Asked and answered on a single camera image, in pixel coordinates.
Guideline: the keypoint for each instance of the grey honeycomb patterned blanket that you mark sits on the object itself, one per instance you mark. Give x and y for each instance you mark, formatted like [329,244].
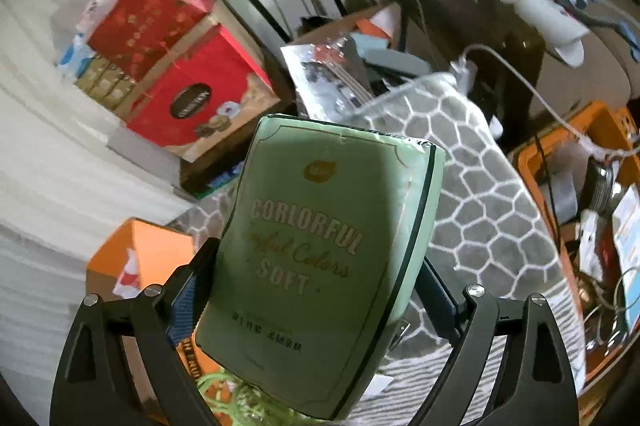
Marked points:
[490,186]

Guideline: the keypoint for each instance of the red paper bag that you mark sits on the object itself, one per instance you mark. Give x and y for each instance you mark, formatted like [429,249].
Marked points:
[200,101]

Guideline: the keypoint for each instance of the orange cardboard box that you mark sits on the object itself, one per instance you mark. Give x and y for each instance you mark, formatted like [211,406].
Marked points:
[150,246]

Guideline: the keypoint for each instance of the orange plastic crate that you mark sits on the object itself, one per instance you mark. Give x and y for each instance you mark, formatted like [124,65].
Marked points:
[530,156]

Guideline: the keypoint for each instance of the white printed packet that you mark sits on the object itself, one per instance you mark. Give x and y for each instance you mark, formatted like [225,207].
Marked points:
[95,6]

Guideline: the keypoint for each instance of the green tissue pack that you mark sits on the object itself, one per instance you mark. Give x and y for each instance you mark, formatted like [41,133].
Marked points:
[310,226]

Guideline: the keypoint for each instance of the gold patterned box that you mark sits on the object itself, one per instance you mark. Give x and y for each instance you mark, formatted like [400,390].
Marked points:
[102,81]

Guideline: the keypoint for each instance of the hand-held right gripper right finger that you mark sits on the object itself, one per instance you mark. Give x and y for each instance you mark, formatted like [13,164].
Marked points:
[441,297]

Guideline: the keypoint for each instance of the red patterned gift box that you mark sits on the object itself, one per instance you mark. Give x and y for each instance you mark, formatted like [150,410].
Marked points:
[145,16]

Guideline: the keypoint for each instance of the white lamp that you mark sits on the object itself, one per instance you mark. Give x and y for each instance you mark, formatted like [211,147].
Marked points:
[545,16]

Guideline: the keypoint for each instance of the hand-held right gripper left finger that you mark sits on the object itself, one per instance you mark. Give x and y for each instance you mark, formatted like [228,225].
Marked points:
[183,306]

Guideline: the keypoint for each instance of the silver foil bag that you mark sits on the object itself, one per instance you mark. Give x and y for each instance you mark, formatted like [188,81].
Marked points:
[320,76]

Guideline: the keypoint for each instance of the white curtain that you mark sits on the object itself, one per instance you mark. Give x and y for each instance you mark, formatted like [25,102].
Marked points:
[40,156]

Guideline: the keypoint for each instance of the open brown cardboard box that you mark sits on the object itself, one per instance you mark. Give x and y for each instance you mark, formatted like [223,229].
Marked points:
[335,26]

